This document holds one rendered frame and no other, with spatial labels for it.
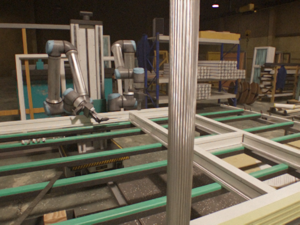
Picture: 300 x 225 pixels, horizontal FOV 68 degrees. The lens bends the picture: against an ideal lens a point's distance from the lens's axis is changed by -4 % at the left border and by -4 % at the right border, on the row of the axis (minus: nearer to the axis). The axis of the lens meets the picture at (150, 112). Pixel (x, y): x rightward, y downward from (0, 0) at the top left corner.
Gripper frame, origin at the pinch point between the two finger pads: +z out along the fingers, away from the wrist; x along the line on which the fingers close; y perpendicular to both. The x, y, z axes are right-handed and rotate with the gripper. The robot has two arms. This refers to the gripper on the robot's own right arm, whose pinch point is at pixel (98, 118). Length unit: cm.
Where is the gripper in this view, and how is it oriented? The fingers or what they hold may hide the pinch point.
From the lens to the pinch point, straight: 177.2
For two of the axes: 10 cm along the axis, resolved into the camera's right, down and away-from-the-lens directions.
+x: -3.0, 5.2, 8.0
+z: 7.7, 6.3, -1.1
